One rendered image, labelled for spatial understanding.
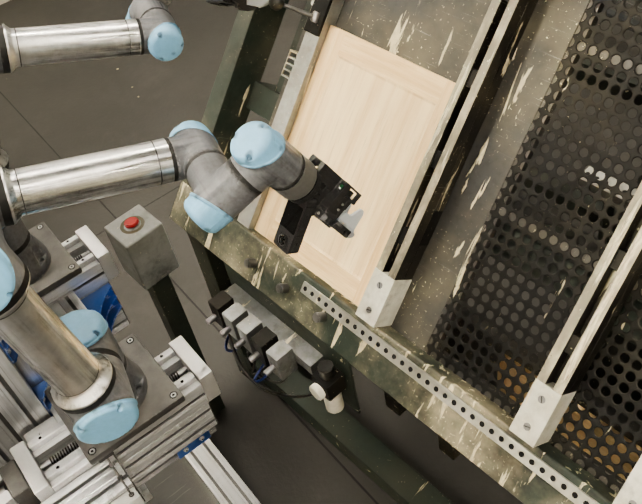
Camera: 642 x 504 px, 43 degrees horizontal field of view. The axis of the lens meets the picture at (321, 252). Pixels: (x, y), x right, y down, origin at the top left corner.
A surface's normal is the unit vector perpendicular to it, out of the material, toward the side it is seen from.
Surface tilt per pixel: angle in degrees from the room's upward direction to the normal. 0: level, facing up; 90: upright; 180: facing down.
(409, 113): 50
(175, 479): 0
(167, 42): 90
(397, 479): 0
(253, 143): 28
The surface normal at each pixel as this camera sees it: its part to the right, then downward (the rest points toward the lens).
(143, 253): 0.67, 0.47
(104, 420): 0.44, 0.71
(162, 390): -0.15, -0.67
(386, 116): -0.65, 0.00
